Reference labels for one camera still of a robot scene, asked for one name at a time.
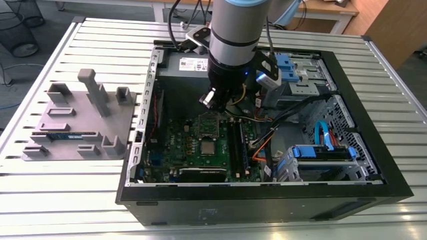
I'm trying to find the metal socket cover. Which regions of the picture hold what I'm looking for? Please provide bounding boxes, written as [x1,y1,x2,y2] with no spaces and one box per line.
[196,111,222,140]

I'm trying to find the silver CPU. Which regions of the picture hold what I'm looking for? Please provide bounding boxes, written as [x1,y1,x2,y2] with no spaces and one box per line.
[202,142,219,155]

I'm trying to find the CPU socket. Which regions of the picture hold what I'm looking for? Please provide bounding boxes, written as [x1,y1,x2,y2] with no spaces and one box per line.
[199,139,222,158]

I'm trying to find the grey power supply unit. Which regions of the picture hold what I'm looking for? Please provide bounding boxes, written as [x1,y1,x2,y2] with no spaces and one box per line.
[155,52,224,118]

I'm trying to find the blue drive bay clip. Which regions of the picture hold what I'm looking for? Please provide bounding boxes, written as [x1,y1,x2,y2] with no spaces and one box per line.
[280,69,300,82]
[274,53,295,72]

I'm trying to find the metal drive cage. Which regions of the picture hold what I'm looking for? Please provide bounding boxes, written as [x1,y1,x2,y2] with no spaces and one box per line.
[271,144,383,183]
[263,53,338,108]

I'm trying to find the RAM slot white clips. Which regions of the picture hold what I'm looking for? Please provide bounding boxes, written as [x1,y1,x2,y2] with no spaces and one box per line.
[231,118,243,177]
[238,118,251,176]

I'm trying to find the green motherboard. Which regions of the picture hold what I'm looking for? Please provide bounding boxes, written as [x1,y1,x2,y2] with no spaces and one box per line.
[141,117,264,183]

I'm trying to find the hard disk in blue carrier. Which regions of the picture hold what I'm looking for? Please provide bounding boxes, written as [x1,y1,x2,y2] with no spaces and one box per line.
[291,146,356,162]

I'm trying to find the black graphics card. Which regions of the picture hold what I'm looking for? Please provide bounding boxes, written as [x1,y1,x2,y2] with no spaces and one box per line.
[177,166,228,183]

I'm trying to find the grey parts rack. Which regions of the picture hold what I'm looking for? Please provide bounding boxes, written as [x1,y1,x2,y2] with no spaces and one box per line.
[20,68,139,162]

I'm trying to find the black PC case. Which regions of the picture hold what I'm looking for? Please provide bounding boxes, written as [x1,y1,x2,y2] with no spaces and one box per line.
[115,39,415,227]

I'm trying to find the RAM stick blue label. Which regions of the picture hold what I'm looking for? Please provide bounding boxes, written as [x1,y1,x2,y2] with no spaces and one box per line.
[32,130,99,141]

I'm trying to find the wooden cabinet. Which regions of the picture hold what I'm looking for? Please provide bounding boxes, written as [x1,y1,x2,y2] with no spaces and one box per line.
[343,0,427,70]

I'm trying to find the black mesh waste bin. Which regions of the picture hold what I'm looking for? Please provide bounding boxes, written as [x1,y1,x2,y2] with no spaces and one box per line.
[17,0,47,28]
[0,13,40,58]

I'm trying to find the yellow black power wire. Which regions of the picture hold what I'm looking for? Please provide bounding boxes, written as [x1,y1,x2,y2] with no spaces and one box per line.
[230,83,248,106]

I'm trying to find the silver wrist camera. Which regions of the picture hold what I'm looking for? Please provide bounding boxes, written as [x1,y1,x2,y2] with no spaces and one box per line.
[255,59,284,91]

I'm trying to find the silver wrist bracket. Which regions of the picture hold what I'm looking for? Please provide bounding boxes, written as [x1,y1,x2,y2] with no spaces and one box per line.
[184,24,212,55]

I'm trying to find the black cable bundle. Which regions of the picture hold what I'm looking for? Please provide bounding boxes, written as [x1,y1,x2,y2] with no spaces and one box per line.
[248,94,336,148]

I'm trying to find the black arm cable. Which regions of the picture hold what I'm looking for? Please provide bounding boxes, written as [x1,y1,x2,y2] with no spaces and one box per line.
[264,14,279,55]
[167,0,184,49]

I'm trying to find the orange wire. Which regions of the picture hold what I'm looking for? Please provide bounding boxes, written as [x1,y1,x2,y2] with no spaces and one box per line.
[251,141,278,163]

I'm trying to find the blue data wire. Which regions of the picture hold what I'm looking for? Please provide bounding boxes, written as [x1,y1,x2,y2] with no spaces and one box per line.
[314,119,336,152]

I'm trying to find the wooden desk white frame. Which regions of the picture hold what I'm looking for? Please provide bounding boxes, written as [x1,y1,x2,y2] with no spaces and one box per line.
[283,0,360,35]

